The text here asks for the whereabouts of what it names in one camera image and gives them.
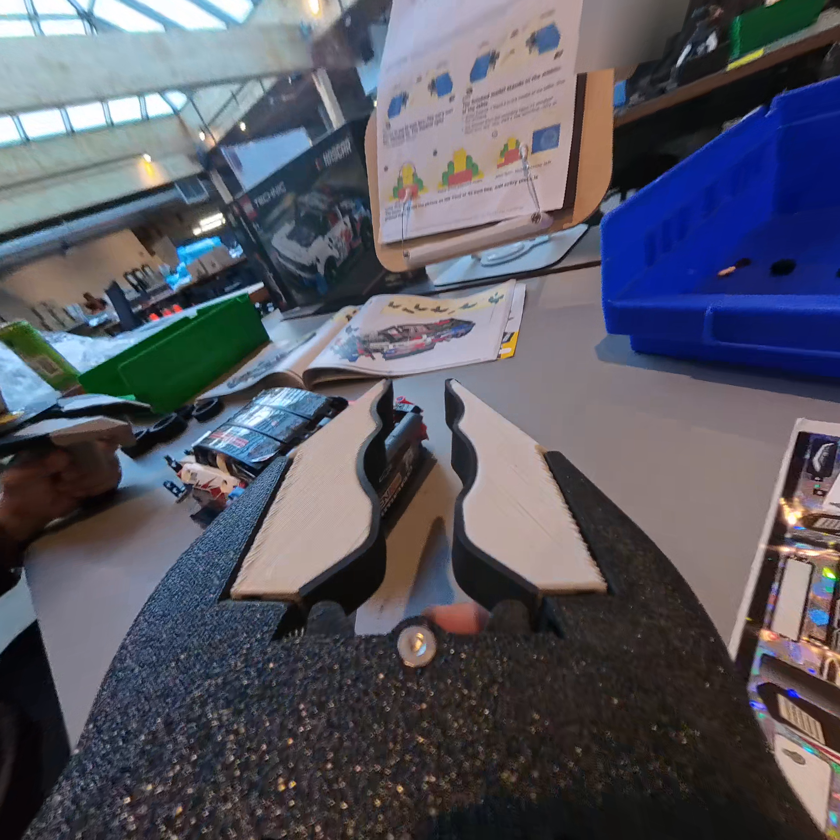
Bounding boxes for green plastic bin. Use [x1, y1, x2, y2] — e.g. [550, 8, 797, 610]
[728, 0, 829, 60]
[79, 293, 270, 414]

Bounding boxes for green packet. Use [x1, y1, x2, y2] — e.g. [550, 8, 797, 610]
[0, 320, 80, 395]

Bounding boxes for white stand base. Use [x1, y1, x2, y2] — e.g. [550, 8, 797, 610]
[427, 223, 589, 287]

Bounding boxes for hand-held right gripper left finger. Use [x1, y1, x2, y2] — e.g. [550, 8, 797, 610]
[230, 379, 395, 614]

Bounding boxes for wooden book stand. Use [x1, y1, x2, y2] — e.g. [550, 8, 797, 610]
[364, 69, 614, 273]

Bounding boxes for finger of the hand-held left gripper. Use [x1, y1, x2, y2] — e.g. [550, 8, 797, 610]
[56, 392, 153, 417]

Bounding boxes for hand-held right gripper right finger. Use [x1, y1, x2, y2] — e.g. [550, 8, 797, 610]
[444, 377, 608, 621]

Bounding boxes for blue plastic bin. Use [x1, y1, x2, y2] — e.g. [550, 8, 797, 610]
[600, 77, 840, 378]

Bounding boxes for toy brick race car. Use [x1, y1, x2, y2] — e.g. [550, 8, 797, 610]
[164, 387, 437, 526]

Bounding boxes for open instruction book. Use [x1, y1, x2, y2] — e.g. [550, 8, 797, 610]
[197, 280, 526, 401]

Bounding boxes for grey desk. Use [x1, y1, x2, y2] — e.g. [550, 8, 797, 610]
[23, 262, 840, 749]

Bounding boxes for person's dark trousers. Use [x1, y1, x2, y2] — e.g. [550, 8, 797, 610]
[0, 620, 72, 824]

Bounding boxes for person's left hand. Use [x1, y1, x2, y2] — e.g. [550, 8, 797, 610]
[0, 446, 123, 547]

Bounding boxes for black box with car print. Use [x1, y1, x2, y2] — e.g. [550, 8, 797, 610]
[220, 118, 395, 309]

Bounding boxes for printed instruction sheet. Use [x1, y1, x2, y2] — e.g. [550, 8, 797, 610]
[375, 0, 585, 245]

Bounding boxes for sticker sheet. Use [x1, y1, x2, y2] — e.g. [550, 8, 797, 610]
[728, 418, 840, 834]

